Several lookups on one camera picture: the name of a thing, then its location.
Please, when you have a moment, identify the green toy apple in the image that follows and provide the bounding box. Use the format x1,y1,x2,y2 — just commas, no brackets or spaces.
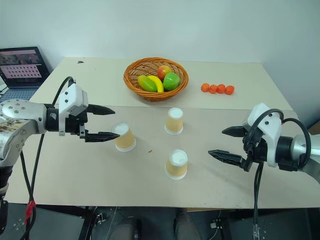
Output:
163,72,181,92

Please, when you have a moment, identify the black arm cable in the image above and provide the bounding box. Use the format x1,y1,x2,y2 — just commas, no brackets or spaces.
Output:
243,108,312,240
0,76,77,240

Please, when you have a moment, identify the open laptop computer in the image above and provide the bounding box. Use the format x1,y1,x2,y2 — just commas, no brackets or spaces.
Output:
0,46,51,102

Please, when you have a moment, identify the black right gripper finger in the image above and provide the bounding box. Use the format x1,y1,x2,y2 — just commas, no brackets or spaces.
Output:
207,149,252,173
221,125,249,138

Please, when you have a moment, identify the tan paper cup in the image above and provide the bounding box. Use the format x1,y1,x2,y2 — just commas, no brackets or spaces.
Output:
165,149,188,180
111,122,137,153
164,107,185,136

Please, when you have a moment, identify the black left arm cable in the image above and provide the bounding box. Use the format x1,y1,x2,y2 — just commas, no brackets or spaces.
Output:
0,76,77,240

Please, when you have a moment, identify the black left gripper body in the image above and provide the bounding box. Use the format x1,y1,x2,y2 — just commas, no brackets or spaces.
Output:
64,111,89,139

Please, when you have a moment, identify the red tape on cable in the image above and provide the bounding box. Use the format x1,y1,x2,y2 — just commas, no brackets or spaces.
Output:
24,199,37,225

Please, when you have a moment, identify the orange wicker basket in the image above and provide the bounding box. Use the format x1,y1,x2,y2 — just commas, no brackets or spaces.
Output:
123,57,190,102

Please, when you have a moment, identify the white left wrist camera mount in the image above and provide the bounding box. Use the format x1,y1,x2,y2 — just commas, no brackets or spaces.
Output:
56,83,90,137

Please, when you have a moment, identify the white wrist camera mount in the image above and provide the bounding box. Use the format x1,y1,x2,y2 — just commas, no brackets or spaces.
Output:
56,83,90,137
246,102,286,168

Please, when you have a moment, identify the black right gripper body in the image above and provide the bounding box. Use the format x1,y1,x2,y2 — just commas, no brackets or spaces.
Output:
242,126,269,166

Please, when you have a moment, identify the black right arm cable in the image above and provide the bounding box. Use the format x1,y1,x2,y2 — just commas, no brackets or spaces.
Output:
243,108,312,240

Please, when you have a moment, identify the black table frame leg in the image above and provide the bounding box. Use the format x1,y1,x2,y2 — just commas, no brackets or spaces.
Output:
79,206,101,240

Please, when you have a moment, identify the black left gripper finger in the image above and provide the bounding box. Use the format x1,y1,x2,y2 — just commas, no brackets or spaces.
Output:
86,104,117,117
84,129,122,144

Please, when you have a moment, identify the green yellow toy mango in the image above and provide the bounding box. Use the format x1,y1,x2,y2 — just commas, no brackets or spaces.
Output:
137,75,158,92

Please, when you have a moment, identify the yellow toy banana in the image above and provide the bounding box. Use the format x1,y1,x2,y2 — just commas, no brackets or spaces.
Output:
147,75,165,93

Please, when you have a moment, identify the red yellow toy apple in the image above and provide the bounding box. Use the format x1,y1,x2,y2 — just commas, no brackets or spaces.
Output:
157,65,174,81

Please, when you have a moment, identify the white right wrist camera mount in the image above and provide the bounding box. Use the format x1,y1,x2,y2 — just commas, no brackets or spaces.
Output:
246,102,286,168

